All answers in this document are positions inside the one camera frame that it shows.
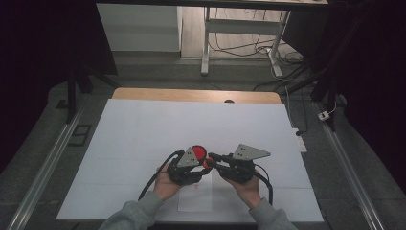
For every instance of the white panel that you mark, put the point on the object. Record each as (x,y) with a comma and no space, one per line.
(137,28)

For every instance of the person's left hand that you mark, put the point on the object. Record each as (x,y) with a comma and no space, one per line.
(166,187)

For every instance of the white power strip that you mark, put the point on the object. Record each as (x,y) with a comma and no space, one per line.
(301,143)

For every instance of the dark table grommet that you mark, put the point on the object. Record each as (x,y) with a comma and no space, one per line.
(229,101)

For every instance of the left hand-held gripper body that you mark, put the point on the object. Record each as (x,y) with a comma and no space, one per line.
(183,174)

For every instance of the round red ink pad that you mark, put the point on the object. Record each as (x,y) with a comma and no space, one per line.
(200,150)

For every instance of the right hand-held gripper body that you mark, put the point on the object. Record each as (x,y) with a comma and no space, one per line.
(241,169)

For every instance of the white metal desk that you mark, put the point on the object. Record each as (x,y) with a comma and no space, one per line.
(206,41)

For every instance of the large white table cover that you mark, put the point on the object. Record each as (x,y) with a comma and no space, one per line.
(143,127)

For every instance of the black stand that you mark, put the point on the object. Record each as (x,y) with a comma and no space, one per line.
(328,89)
(72,96)

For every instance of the aluminium rail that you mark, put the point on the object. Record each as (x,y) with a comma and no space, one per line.
(348,166)
(48,166)

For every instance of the black floor frame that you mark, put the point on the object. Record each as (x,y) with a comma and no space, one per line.
(79,135)

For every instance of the white adapter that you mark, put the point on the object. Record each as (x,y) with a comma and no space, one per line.
(324,115)

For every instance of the dark curtain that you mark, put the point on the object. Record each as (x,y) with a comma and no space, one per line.
(38,64)
(376,80)

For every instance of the white paper sheet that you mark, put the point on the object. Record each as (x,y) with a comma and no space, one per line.
(198,199)

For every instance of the person's right hand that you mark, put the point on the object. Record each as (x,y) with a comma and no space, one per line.
(245,191)

